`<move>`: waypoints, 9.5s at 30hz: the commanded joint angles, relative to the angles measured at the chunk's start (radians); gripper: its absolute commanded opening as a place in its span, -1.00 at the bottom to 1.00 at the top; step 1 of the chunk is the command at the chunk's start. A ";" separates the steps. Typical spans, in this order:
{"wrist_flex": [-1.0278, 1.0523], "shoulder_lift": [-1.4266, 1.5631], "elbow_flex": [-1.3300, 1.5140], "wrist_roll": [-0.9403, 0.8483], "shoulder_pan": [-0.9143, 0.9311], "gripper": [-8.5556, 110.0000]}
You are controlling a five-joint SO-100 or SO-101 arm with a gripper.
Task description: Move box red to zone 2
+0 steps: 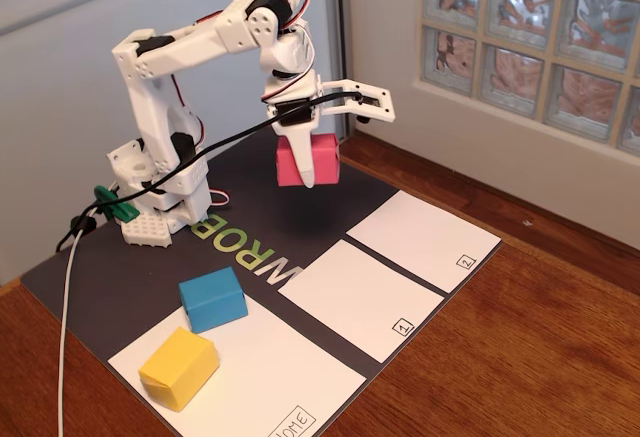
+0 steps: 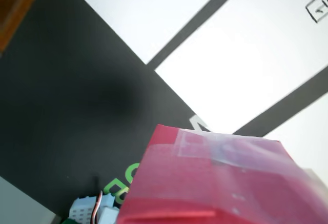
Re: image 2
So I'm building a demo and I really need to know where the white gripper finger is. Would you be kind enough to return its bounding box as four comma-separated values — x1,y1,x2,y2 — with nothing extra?
302,169,328,224

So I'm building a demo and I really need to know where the red paper box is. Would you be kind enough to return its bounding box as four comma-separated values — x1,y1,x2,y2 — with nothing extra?
116,124,328,224

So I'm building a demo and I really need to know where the white home zone sheet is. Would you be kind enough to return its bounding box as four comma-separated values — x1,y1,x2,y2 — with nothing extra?
265,100,328,184

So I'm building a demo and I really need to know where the white zone one sheet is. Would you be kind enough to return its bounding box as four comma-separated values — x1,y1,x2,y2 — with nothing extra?
154,0,328,135

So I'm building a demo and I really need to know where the white zone two sheet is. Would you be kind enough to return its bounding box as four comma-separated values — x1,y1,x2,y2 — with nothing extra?
63,0,235,65

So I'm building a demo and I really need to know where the dark grey mat board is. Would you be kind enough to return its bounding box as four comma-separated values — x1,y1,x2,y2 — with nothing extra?
0,0,328,224

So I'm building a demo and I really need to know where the pale frosted door panel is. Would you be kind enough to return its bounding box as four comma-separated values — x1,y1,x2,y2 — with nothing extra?
0,176,58,224

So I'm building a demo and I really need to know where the red white black servo wire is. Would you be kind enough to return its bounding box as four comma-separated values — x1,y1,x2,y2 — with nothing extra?
91,190,104,224

